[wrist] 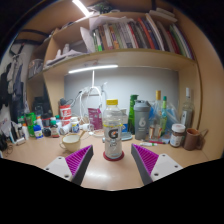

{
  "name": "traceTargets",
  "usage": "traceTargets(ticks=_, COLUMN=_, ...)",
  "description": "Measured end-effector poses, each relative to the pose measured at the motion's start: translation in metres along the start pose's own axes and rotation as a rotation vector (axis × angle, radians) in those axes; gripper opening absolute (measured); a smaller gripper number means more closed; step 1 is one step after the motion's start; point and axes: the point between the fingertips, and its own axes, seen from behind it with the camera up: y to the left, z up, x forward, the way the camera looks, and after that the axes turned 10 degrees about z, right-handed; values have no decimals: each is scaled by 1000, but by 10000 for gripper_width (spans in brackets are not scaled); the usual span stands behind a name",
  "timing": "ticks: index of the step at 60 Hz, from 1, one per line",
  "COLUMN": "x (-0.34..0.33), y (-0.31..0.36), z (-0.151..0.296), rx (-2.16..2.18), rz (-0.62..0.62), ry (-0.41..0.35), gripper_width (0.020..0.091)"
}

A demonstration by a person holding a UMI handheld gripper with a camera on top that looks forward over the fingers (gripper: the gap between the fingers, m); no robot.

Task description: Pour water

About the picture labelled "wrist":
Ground magenta snack pouch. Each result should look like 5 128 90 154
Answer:
87 107 104 131

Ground blue plastic bag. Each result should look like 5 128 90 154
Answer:
148 101 179 134

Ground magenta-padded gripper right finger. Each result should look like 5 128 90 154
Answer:
130 143 184 186

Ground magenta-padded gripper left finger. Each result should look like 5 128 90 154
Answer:
44 144 95 186

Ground green glass bottle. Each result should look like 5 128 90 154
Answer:
127 94 139 135

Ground green plastic container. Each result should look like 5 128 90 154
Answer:
25 112 37 138

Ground white charging cable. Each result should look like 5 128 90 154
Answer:
78 85 105 138

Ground dark bottle with green cap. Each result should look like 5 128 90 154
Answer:
49 119 60 139

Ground small white blue-labelled bottle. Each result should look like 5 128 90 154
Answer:
69 116 81 134

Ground wooden shelf unit with books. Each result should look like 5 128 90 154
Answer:
26 6 203 134

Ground white bottle with blue cap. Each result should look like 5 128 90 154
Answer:
33 124 45 140

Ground under-shelf white light bar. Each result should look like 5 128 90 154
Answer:
68 64 119 75

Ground white power strip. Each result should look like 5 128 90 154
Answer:
81 87 104 97

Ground hanging dark clothes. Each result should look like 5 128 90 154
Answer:
0 49 27 113

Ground grey shaker bottle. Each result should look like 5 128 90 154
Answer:
133 99 151 141

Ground blue and white box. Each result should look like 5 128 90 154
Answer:
120 108 130 133

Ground cream ceramic cup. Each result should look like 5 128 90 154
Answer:
59 132 83 153

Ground ceiling tube light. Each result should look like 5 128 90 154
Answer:
72 0 91 18

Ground clear glass bottle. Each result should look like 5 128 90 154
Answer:
180 87 195 131

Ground glass bottle with yellow cap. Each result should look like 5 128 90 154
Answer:
148 90 164 140

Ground brown jar with white lid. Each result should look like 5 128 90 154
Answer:
169 123 187 148

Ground clear yellow-capped drink bottle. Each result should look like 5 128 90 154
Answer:
102 98 124 160

